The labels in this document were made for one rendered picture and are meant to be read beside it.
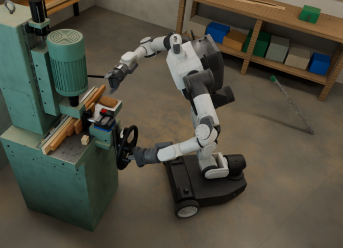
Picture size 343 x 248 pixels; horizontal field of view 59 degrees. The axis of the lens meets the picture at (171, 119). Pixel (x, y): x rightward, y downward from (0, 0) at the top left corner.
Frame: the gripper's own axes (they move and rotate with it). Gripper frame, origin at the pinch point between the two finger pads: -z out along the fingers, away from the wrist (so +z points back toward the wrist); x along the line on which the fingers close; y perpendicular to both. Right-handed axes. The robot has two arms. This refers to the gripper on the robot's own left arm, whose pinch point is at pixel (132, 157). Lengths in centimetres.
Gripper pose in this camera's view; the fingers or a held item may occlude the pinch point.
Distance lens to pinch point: 176.4
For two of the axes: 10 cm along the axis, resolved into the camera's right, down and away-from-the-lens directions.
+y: -4.0, 3.7, -8.4
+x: -2.8, -9.2, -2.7
